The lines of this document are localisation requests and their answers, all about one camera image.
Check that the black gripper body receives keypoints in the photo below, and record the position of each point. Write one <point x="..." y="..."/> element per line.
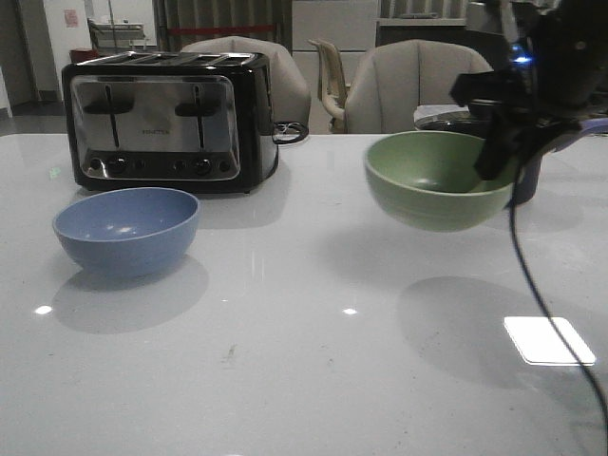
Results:
<point x="556" y="69"/>

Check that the beige armchair right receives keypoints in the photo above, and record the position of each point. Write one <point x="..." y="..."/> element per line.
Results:
<point x="392" y="80"/>

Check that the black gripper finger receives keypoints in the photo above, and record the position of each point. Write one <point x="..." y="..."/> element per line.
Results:
<point x="517" y="140"/>

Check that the dark blue saucepan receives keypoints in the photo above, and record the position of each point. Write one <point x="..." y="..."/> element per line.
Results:
<point x="461" y="122"/>

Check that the green bowl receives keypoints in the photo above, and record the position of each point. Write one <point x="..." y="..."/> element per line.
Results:
<point x="427" y="179"/>

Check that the black chrome four-slot toaster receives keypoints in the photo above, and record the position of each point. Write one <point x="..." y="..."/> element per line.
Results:
<point x="200" y="122"/>

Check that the beige armchair left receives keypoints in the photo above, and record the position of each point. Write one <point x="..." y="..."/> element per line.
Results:
<point x="290" y="94"/>

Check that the blue bowl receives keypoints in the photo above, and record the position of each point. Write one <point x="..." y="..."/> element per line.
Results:
<point x="129" y="232"/>

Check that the white cabinet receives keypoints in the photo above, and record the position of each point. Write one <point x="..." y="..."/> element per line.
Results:
<point x="349" y="25"/>

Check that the beige armchair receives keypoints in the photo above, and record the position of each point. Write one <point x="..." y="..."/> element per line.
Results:
<point x="392" y="80"/>
<point x="290" y="94"/>

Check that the cream plastic chair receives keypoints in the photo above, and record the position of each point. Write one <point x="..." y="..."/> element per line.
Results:
<point x="332" y="89"/>

